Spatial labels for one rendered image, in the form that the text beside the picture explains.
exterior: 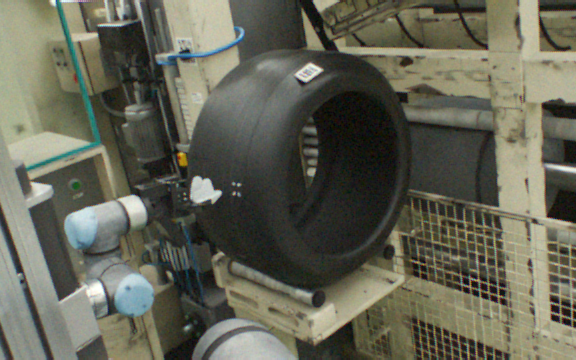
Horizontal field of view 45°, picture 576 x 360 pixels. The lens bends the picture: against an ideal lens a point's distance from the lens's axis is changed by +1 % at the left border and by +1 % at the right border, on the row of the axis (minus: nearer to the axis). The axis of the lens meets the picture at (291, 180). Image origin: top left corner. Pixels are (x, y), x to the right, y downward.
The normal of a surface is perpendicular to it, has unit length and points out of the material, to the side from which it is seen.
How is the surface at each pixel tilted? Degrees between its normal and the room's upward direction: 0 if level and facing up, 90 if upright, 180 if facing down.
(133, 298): 90
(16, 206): 90
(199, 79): 90
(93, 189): 90
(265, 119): 57
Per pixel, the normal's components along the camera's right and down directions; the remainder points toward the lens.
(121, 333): 0.68, 0.16
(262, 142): -0.05, -0.07
